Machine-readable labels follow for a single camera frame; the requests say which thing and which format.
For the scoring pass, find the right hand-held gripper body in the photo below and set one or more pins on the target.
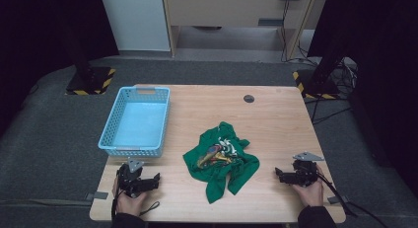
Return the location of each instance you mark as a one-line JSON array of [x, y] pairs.
[[305, 173]]

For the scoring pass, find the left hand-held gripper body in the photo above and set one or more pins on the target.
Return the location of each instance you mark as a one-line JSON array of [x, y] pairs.
[[129, 180]]

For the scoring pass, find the green printed t-shirt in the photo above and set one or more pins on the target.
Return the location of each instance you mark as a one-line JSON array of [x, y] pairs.
[[217, 175]]

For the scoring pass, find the person's right hand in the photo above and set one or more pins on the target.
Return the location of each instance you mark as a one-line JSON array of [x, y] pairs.
[[312, 195]]

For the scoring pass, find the person's left hand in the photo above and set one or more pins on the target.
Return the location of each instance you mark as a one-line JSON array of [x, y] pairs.
[[128, 205]]

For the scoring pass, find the blue plastic basket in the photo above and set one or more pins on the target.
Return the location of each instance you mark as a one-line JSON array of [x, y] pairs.
[[141, 124]]

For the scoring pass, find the dark round table grommet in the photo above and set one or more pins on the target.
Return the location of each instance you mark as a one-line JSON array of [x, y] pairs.
[[249, 98]]

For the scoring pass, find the black stand with striped base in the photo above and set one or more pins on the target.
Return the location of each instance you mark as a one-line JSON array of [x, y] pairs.
[[90, 80], [317, 85]]

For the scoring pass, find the black curtain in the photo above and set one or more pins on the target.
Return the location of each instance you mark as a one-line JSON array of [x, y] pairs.
[[39, 34], [384, 57]]

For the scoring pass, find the white cabinet panel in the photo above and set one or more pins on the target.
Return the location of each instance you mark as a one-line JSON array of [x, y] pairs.
[[138, 20]]

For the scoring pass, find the light wooden desk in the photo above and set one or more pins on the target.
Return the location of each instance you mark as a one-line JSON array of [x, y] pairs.
[[223, 11]]

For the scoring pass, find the grey table bracket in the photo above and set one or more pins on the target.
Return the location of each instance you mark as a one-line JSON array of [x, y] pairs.
[[338, 199], [98, 195]]

